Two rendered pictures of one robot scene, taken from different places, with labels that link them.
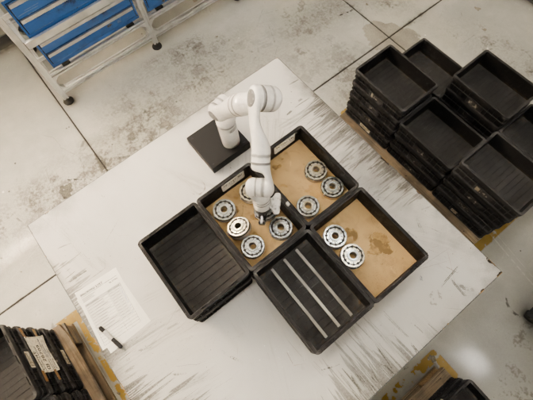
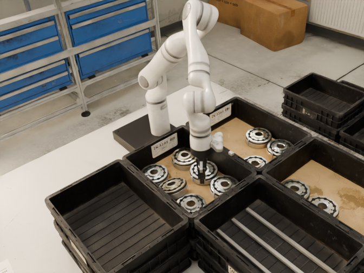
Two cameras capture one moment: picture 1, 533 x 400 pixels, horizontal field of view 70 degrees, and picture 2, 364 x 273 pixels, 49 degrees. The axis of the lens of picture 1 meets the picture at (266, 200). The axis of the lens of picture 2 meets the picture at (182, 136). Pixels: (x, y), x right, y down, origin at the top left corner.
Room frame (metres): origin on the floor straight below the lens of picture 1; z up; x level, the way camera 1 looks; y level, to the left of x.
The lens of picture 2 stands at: (-0.49, 0.16, 1.84)
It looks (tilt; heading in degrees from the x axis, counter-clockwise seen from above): 37 degrees down; 356
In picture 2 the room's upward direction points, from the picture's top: 5 degrees counter-clockwise
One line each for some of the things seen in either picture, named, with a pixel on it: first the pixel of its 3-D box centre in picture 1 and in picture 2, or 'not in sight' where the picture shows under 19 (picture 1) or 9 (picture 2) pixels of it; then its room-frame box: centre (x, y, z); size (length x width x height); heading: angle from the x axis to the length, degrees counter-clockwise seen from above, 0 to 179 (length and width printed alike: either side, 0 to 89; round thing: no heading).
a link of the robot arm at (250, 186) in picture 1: (258, 191); (196, 112); (0.56, 0.03, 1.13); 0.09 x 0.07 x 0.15; 80
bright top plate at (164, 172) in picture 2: (224, 209); (154, 173); (0.60, 0.19, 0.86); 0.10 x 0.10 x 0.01
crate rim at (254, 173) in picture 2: (250, 214); (186, 167); (0.55, 0.07, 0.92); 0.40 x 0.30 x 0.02; 32
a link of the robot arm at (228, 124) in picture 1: (223, 112); (154, 84); (1.02, 0.15, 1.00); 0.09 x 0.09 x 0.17; 45
